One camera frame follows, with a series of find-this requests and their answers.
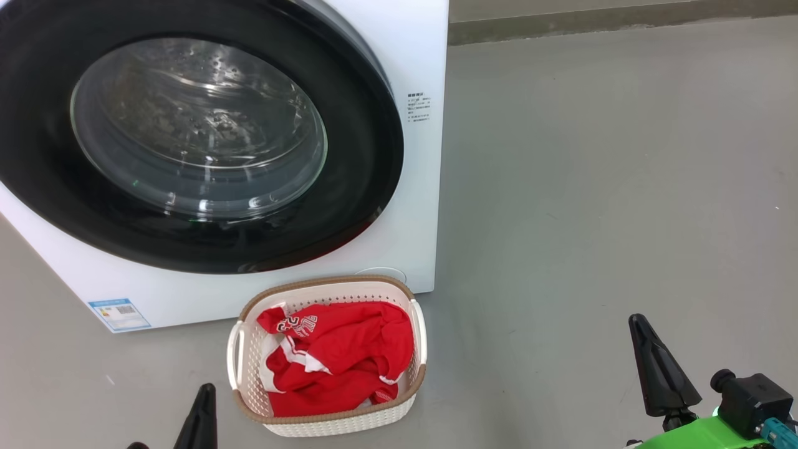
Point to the cream basket with brown rim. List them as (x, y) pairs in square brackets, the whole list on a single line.
[(336, 424)]

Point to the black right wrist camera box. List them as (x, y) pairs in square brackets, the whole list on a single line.
[(757, 399)]

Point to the blue energy label sticker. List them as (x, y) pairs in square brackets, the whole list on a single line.
[(120, 315)]

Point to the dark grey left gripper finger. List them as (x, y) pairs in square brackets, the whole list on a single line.
[(201, 424)]

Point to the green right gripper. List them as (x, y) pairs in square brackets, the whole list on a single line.
[(698, 436)]

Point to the red and white jersey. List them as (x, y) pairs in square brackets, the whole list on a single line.
[(343, 362)]

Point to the white front-load washing machine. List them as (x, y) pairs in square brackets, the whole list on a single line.
[(424, 50)]

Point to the round drain filter cover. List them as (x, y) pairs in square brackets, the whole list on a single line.
[(389, 274)]

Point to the black door with glass bowl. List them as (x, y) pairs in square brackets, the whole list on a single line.
[(361, 162)]

